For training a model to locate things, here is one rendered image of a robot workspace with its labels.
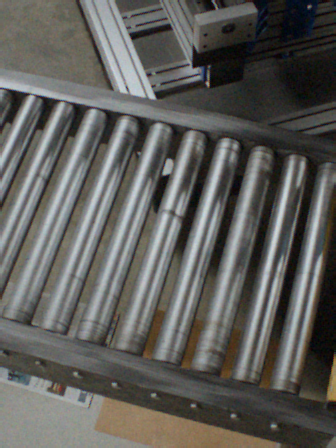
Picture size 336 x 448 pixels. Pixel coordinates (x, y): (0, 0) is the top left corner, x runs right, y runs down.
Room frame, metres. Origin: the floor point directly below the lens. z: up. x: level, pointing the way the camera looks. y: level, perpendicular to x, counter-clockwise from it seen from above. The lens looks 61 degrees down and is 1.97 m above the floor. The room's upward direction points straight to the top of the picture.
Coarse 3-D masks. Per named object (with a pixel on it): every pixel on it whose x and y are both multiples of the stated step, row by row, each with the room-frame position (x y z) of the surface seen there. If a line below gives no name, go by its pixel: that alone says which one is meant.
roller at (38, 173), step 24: (48, 120) 0.89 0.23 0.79; (72, 120) 0.90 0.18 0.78; (48, 144) 0.83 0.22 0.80; (48, 168) 0.78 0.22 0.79; (24, 192) 0.72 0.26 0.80; (24, 216) 0.68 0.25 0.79; (0, 240) 0.63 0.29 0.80; (24, 240) 0.64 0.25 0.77; (0, 264) 0.58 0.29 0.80; (0, 288) 0.54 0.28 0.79
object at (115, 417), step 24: (192, 336) 0.76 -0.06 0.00; (240, 336) 0.76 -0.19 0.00; (192, 360) 0.70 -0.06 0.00; (264, 384) 0.63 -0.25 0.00; (120, 408) 0.56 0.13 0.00; (144, 408) 0.56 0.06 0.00; (120, 432) 0.50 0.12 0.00; (144, 432) 0.50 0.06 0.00; (168, 432) 0.50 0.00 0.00; (192, 432) 0.50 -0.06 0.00; (216, 432) 0.50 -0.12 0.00
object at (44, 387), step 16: (0, 304) 0.85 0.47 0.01; (80, 304) 0.85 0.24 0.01; (32, 320) 0.81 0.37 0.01; (80, 320) 0.81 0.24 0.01; (0, 368) 0.67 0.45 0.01; (16, 384) 0.62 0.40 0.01; (32, 384) 0.62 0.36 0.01; (48, 384) 0.62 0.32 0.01; (64, 400) 0.58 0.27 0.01; (80, 400) 0.58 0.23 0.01
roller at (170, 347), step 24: (216, 144) 0.84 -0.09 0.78; (216, 168) 0.78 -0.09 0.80; (216, 192) 0.72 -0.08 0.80; (216, 216) 0.68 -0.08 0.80; (192, 240) 0.63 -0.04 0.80; (216, 240) 0.64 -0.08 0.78; (192, 264) 0.58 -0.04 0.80; (192, 288) 0.54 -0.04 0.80; (168, 312) 0.50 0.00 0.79; (192, 312) 0.50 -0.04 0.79; (168, 336) 0.45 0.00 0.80; (168, 360) 0.41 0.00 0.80
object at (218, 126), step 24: (0, 72) 1.01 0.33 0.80; (24, 72) 1.00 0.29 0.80; (24, 96) 0.95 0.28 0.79; (48, 96) 0.94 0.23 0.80; (72, 96) 0.94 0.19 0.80; (96, 96) 0.94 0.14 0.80; (120, 96) 0.94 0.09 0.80; (144, 120) 0.89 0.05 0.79; (168, 120) 0.88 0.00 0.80; (192, 120) 0.88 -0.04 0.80; (216, 120) 0.88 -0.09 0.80; (240, 120) 0.88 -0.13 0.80; (240, 144) 0.84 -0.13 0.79; (264, 144) 0.83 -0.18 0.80; (288, 144) 0.83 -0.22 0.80; (312, 144) 0.83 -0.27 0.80; (240, 168) 0.84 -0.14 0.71; (312, 168) 0.80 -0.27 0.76; (312, 192) 0.80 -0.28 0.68
